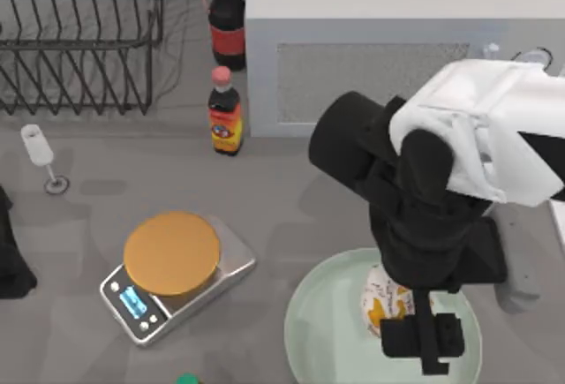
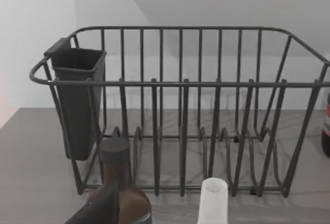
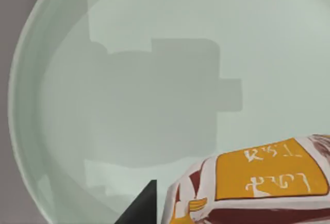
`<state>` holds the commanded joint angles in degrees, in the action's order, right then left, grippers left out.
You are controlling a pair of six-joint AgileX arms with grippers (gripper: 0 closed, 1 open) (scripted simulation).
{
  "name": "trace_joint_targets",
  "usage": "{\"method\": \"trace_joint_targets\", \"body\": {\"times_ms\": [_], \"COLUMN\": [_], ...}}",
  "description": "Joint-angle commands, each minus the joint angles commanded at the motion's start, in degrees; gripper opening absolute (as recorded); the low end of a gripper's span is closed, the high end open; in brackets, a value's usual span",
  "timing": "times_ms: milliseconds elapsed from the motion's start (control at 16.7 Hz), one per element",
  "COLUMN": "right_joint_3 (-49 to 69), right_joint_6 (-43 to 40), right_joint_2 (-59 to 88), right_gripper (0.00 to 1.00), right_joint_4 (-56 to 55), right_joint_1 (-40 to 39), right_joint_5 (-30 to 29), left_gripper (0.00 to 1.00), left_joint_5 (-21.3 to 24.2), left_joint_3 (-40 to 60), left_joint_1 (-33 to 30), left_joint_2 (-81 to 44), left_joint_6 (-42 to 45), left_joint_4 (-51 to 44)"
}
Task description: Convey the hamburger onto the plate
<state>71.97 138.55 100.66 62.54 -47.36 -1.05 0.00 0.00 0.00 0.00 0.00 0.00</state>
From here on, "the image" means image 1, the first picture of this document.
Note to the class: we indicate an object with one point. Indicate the white and yellow can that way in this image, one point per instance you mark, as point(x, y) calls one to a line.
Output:
point(375, 302)

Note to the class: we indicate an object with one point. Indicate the pale green plate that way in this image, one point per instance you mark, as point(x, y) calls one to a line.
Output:
point(326, 313)

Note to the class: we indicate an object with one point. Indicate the green bottle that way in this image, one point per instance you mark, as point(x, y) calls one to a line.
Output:
point(189, 379)

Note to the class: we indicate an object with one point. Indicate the microwave knob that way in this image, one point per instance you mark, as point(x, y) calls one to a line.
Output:
point(532, 55)

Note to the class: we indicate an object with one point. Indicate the small dark orange-label bottle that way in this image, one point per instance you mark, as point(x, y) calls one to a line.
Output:
point(225, 130)

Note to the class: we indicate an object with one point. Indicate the silver scale with orange plate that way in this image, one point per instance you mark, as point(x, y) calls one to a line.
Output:
point(172, 253)

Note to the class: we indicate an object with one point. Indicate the large dark red-label bottle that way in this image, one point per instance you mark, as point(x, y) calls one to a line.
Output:
point(227, 39)

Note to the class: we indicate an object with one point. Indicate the white champagne glass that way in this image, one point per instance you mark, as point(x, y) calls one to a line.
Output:
point(37, 148)

